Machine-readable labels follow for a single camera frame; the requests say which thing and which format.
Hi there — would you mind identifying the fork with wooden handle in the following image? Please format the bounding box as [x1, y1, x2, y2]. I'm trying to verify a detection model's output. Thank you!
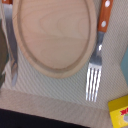
[86, 0, 114, 102]

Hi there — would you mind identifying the round wooden plate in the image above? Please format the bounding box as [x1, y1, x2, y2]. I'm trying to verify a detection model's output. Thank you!
[13, 0, 96, 78]

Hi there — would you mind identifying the beige woven placemat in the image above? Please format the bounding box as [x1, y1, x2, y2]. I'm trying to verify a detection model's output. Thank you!
[0, 0, 128, 122]

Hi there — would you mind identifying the knife with wooden handle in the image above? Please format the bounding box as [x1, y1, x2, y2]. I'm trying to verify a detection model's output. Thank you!
[2, 0, 18, 86]

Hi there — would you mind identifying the yellow toy box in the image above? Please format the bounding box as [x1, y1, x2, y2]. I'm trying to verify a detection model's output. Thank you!
[108, 95, 128, 128]

